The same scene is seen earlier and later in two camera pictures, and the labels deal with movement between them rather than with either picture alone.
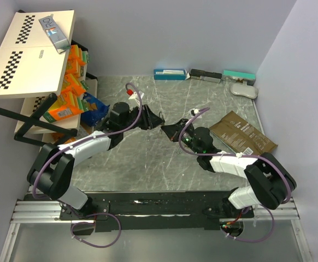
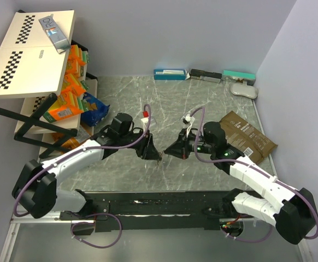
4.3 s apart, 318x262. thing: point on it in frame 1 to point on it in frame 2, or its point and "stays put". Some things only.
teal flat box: x=249 y=78 stays put
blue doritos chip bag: x=95 y=111 stays put
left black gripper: x=149 y=119 to x=151 y=152
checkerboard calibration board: x=28 y=64 stays put
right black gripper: x=174 y=131 to x=178 y=148
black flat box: x=205 y=75 stays put
